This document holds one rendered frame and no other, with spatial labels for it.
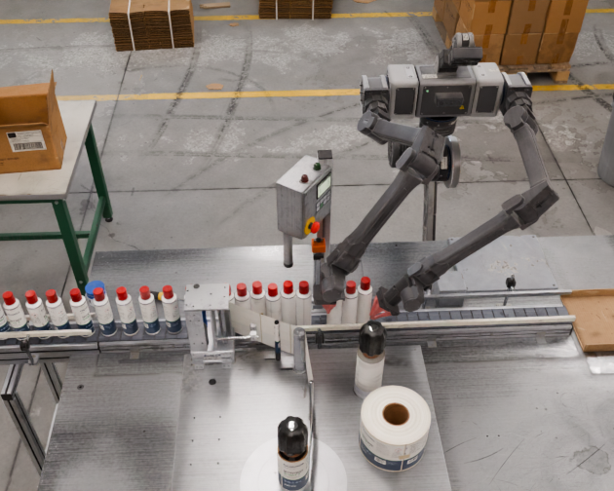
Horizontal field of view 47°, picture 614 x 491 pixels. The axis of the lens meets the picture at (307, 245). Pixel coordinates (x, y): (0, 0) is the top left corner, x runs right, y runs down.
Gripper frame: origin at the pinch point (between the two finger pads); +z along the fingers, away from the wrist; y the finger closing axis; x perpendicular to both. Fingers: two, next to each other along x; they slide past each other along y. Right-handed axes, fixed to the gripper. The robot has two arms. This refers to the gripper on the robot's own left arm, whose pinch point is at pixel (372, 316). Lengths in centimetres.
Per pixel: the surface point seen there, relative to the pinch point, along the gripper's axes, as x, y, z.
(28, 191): -102, -104, 92
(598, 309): 73, -3, -44
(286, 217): -49, -4, -16
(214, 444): -40, 41, 39
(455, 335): 27.7, 5.2, -11.3
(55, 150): -99, -119, 76
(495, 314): 38.5, -0.8, -23.1
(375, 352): -14.4, 30.1, -9.7
